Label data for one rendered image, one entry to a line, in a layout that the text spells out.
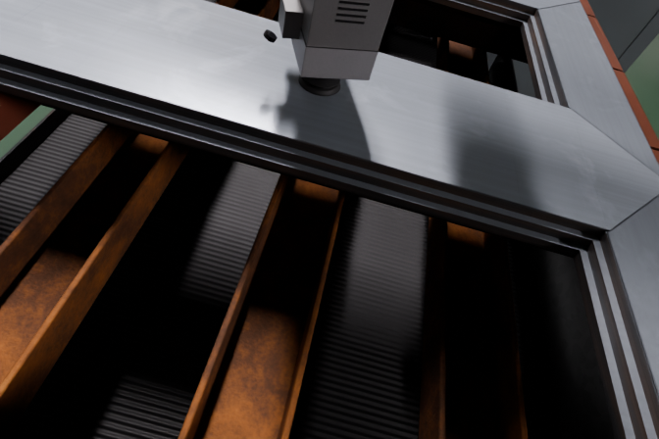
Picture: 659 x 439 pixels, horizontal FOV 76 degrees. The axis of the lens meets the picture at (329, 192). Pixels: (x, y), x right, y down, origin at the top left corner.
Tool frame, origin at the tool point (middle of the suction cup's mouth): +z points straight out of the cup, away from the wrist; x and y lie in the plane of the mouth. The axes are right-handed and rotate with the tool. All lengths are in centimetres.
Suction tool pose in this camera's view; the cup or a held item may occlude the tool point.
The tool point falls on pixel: (317, 92)
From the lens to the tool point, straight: 44.0
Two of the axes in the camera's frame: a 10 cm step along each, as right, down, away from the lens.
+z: -2.0, 6.3, 7.5
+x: 9.6, -0.3, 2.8
